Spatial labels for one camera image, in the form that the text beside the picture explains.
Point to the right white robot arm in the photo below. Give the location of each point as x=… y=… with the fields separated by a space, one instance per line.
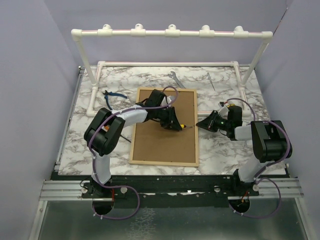
x=270 y=141

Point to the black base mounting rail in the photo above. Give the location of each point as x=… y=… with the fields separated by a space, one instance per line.
x=168 y=191

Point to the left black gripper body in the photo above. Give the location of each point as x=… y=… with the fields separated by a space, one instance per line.
x=165 y=116

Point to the orange handled screwdriver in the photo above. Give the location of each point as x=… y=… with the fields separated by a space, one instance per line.
x=126 y=139

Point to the wooden picture frame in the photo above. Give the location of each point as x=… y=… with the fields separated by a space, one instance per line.
x=153 y=145

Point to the blue handled pliers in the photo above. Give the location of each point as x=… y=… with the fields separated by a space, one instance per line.
x=108 y=94

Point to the large grey wrench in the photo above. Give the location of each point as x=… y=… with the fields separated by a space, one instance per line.
x=173 y=75

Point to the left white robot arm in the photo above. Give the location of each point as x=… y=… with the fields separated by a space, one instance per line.
x=103 y=133

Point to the small yellow screwdriver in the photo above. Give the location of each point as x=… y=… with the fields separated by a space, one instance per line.
x=183 y=126

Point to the white PVC pipe rack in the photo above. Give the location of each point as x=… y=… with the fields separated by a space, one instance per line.
x=171 y=32

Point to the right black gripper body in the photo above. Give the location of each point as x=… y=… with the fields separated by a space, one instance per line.
x=221 y=123

